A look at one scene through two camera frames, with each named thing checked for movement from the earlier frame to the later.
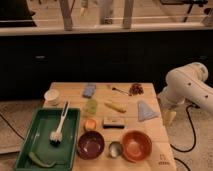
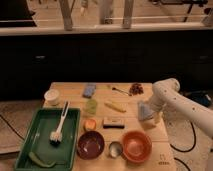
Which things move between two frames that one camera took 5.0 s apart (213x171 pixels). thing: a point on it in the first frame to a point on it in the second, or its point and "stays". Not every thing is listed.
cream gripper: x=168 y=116 to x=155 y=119
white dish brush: x=56 y=137 stays
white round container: x=51 y=98 stays
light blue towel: x=144 y=112 stays
